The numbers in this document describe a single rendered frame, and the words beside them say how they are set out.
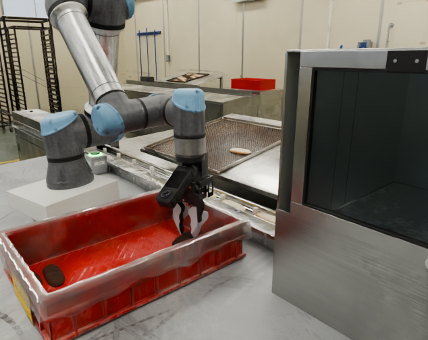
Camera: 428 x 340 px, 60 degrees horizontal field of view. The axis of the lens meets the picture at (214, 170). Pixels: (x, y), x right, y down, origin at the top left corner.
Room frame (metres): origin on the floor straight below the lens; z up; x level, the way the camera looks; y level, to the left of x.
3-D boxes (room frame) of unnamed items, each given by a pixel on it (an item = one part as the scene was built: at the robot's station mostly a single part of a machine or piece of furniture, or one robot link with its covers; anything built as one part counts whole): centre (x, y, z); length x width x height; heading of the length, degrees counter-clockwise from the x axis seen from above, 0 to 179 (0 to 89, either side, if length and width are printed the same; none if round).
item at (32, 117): (2.22, 0.95, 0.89); 1.25 x 0.18 x 0.09; 41
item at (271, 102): (5.16, -0.53, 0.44); 0.70 x 0.55 x 0.87; 41
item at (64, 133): (1.19, 0.49, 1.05); 0.13 x 0.12 x 0.14; 131
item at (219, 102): (5.64, 0.44, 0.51); 3.00 x 1.26 x 1.03; 41
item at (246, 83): (5.16, -0.53, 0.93); 0.51 x 0.36 x 0.13; 45
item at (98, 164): (1.51, 0.50, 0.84); 0.08 x 0.08 x 0.11; 41
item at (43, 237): (0.77, 0.20, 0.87); 0.49 x 0.34 x 0.10; 131
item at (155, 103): (0.93, 0.14, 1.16); 0.11 x 0.11 x 0.08; 41
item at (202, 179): (0.87, 0.05, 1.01); 0.09 x 0.08 x 0.12; 147
